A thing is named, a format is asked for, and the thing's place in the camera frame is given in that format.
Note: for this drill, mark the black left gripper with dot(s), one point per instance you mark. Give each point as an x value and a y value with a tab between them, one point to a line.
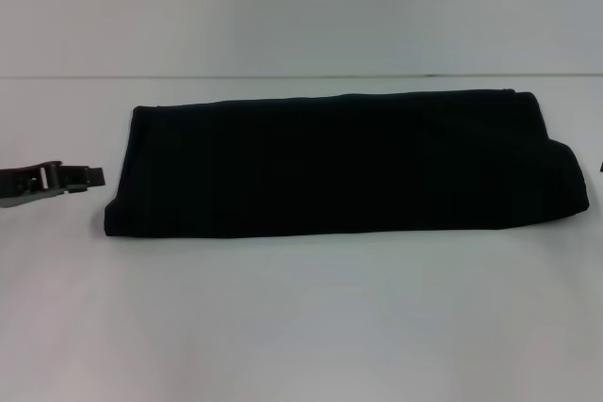
28	183

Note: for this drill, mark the black T-shirt with FREE print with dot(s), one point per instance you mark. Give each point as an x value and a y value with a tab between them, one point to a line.
330	162

